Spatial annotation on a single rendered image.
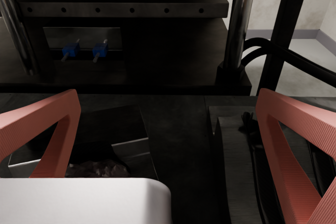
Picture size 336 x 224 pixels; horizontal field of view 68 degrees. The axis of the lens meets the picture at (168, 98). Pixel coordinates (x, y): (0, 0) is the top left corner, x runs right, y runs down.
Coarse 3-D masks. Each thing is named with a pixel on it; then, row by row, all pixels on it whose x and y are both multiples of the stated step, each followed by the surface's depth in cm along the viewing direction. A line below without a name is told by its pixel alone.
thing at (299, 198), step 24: (264, 96) 12; (264, 120) 12; (288, 120) 10; (312, 120) 8; (264, 144) 12; (288, 144) 11; (288, 168) 11; (288, 192) 10; (312, 192) 10; (288, 216) 10; (312, 216) 8
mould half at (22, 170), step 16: (96, 112) 57; (112, 112) 57; (128, 112) 57; (80, 128) 52; (96, 128) 52; (112, 128) 52; (128, 128) 52; (144, 128) 52; (112, 144) 49; (128, 144) 50; (144, 144) 51; (16, 160) 46; (32, 160) 46; (128, 160) 50; (144, 160) 50; (16, 176) 46; (144, 176) 47
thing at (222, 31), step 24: (0, 24) 136; (144, 24) 135; (168, 24) 135; (192, 24) 135; (216, 24) 135; (0, 48) 112; (48, 48) 112; (144, 48) 112; (168, 48) 112; (192, 48) 112; (216, 48) 111; (0, 72) 95; (24, 72) 95; (48, 72) 95; (72, 72) 95; (96, 72) 95; (120, 72) 95; (144, 72) 95; (168, 72) 95; (192, 72) 95
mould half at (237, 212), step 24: (216, 120) 62; (240, 120) 51; (216, 144) 53; (240, 144) 46; (216, 168) 53; (240, 168) 44; (312, 168) 44; (216, 192) 52; (240, 192) 43; (240, 216) 40
